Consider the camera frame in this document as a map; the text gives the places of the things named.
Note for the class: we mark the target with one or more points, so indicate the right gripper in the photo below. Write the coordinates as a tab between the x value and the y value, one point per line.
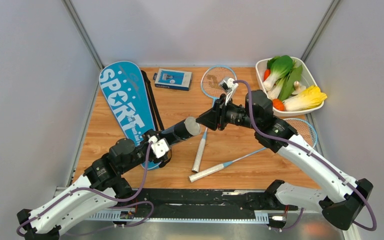
215	118

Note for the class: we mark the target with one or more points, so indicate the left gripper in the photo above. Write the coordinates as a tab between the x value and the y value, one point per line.
147	135

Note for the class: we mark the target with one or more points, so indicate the black shuttlecock tube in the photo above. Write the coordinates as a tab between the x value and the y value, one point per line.
181	131

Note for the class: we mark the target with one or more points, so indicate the blue racket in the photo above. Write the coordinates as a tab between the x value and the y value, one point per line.
210	87
303	127

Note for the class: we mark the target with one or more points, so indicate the blue racket bag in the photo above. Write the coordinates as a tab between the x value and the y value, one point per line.
123	87

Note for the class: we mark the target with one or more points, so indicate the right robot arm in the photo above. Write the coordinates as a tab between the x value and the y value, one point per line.
342	199

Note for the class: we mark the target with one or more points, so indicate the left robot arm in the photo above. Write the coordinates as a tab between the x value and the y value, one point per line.
117	177

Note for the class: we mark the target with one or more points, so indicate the orange carrot front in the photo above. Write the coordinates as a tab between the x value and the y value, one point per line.
278	105

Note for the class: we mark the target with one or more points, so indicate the orange carrot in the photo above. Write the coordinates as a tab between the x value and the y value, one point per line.
266	74
278	105

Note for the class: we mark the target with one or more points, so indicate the blue product box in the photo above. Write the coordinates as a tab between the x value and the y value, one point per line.
173	79

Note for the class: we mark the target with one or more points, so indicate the orange carrot back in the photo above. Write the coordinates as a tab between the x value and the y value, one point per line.
266	74

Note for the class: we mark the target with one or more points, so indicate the green bok choy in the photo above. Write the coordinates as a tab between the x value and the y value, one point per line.
279	66

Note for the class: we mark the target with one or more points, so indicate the white mushroom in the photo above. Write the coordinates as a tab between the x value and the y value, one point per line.
298	88

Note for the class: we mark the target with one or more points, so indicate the yellow cabbage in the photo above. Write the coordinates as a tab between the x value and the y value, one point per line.
310	98

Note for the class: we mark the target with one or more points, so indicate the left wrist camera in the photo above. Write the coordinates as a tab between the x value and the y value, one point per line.
159	146

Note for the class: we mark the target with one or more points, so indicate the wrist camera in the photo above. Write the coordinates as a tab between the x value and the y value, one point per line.
159	146
228	85

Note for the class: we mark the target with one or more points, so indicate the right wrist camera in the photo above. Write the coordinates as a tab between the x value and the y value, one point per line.
228	85

